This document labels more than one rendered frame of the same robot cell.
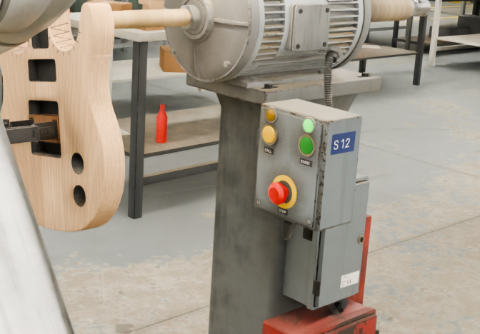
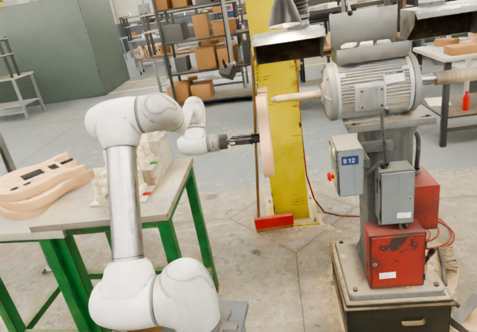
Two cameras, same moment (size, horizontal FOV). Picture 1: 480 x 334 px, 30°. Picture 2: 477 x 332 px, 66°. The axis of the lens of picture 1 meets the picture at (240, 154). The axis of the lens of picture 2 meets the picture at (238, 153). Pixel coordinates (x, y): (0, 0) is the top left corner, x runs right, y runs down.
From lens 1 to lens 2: 1.02 m
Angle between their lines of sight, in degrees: 50
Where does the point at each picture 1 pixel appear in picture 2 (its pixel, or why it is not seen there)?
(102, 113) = (264, 137)
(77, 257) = not seen: hidden behind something
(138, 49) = (446, 66)
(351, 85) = (410, 122)
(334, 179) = (347, 175)
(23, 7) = (147, 128)
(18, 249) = (118, 203)
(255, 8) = (334, 92)
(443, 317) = not seen: outside the picture
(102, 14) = (260, 101)
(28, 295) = (118, 216)
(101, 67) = (264, 120)
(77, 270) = not seen: hidden behind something
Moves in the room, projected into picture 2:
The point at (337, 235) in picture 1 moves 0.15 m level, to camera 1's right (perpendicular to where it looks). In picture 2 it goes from (391, 194) to (426, 205)
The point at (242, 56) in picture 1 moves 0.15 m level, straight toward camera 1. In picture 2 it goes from (332, 113) to (310, 123)
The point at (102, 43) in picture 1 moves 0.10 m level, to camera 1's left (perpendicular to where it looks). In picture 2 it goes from (261, 111) to (245, 109)
